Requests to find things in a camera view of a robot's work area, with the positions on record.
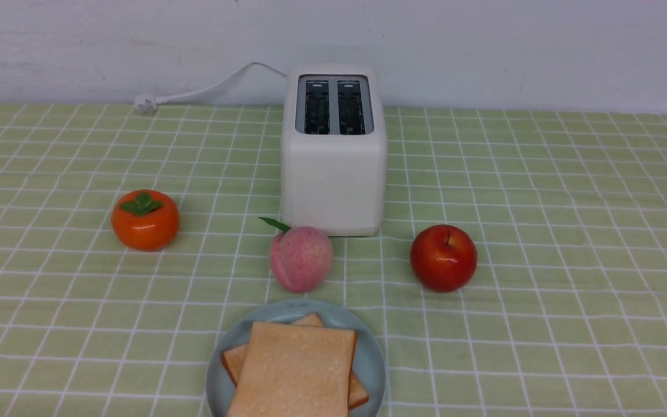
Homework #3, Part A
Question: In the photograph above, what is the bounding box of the red apple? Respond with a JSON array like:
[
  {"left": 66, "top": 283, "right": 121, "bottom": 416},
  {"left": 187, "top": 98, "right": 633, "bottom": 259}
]
[{"left": 410, "top": 224, "right": 478, "bottom": 293}]

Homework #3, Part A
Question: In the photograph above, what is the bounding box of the orange persimmon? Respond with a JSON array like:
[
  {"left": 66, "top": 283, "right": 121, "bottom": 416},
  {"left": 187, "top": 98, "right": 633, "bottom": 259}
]
[{"left": 111, "top": 189, "right": 180, "bottom": 251}]

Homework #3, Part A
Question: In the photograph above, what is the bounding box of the pink peach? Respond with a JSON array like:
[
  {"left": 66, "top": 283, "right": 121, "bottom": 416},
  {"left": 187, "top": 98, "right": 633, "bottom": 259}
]
[{"left": 259, "top": 217, "right": 334, "bottom": 293}]

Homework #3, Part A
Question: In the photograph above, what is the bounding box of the white two-slot toaster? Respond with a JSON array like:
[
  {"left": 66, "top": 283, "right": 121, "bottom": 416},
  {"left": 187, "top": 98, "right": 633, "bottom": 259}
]
[{"left": 280, "top": 64, "right": 387, "bottom": 236}]

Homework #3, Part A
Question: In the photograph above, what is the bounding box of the white power cord with plug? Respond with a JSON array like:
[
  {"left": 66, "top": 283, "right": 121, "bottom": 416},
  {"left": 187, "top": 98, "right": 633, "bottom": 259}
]
[{"left": 134, "top": 62, "right": 288, "bottom": 114}]

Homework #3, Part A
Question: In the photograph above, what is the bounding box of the light blue plate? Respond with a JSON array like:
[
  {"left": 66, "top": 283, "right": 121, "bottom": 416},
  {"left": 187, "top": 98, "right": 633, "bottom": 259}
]
[{"left": 206, "top": 298, "right": 387, "bottom": 416}]

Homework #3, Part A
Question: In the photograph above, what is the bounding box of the toast slice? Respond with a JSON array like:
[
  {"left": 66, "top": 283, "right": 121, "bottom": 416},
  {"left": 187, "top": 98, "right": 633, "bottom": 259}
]
[
  {"left": 220, "top": 312, "right": 370, "bottom": 410},
  {"left": 227, "top": 321, "right": 357, "bottom": 416}
]

